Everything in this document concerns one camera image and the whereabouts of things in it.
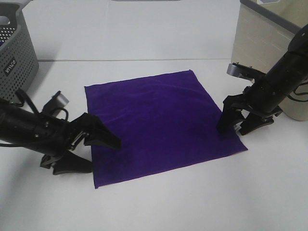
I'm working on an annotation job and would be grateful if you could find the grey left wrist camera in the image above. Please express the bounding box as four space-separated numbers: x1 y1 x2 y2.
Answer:
42 90 69 112

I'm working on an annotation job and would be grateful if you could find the beige storage bin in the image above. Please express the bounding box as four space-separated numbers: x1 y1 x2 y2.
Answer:
231 0 308 121

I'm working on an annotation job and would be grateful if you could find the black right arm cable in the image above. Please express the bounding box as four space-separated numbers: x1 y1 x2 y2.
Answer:
287 80 308 103

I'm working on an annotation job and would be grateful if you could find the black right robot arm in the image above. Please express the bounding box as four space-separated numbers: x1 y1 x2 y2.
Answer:
216 26 308 135

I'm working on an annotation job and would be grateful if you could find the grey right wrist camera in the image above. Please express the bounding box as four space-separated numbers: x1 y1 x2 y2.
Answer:
227 63 265 82

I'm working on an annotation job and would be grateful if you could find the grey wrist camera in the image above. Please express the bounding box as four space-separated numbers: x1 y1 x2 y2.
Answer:
42 90 69 112
227 63 265 82

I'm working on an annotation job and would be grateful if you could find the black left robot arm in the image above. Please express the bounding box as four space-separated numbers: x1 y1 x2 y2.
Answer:
0 101 121 175

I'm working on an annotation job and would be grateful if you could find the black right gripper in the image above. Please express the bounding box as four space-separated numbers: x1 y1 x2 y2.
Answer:
216 77 283 135

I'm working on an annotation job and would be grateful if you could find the purple towel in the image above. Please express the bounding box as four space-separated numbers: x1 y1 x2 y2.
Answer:
85 70 246 188

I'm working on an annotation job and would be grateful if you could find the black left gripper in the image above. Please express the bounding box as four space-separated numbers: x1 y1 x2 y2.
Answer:
38 113 121 175

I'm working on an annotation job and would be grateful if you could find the grey perforated plastic basket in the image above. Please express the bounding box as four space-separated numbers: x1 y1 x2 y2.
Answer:
0 2 39 101

